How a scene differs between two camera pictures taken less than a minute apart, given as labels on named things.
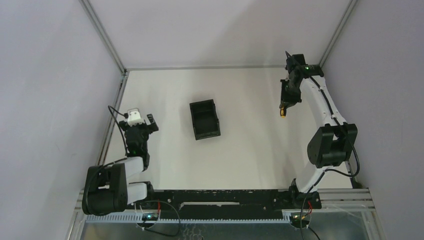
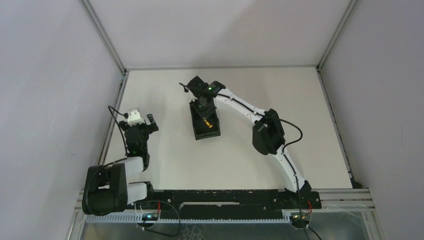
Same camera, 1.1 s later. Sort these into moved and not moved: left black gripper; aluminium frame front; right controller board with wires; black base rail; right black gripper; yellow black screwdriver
Moved: right black gripper; yellow black screwdriver
Not moved: black base rail; left black gripper; aluminium frame front; right controller board with wires
